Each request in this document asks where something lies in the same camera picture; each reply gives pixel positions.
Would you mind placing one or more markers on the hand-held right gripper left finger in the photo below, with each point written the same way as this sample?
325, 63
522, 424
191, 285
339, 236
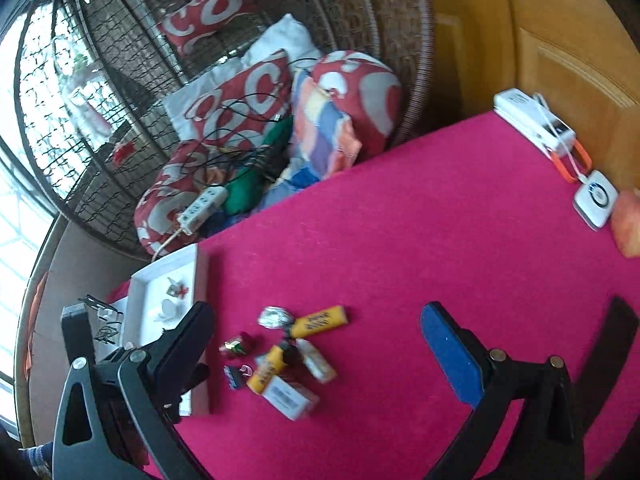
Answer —
185, 340

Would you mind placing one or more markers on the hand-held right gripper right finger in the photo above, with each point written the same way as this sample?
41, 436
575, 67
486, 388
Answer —
450, 355

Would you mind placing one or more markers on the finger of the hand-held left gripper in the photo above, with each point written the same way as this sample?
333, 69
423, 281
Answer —
200, 375

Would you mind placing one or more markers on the yellow tube black cap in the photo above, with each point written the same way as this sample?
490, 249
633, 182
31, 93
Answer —
267, 370

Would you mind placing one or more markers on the white tray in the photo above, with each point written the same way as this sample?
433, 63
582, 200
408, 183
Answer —
150, 280

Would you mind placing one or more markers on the white pill bottle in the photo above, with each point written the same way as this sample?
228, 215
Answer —
316, 362

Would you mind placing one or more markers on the person's left forearm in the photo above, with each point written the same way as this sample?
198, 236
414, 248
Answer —
37, 460

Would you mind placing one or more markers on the red green wrapped candy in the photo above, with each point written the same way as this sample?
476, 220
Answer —
236, 346

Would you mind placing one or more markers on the small red trinket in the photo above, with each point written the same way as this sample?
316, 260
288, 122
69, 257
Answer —
183, 290

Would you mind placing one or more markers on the silver foil wrapped candy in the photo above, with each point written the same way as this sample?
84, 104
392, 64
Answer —
275, 317

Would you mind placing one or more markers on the white barcode cardboard box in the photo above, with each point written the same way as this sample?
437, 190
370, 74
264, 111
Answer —
291, 399

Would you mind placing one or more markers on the white power strip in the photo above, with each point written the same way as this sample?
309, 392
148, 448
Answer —
202, 210

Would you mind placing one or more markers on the window with metal grille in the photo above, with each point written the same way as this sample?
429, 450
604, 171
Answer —
20, 200

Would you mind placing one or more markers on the red white patterned cushion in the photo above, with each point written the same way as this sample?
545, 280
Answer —
205, 15
245, 95
165, 195

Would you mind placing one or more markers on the green cloth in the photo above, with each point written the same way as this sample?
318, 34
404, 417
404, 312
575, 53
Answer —
245, 195

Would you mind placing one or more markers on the red hanging ornament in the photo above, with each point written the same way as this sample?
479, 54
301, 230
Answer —
124, 151

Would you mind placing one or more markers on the white square device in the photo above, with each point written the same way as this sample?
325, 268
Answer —
596, 200

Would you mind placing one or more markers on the red apple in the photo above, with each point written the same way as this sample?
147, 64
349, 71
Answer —
629, 225

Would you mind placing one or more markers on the pastel patchwork blanket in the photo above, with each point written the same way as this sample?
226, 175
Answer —
320, 130

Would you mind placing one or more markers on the red white patterned cushions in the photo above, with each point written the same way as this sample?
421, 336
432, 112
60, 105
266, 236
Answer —
280, 40

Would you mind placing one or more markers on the wooden folding door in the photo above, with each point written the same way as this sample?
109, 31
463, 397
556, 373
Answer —
550, 35

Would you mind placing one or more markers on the wicker hanging chair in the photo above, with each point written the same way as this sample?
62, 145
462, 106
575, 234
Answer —
380, 20

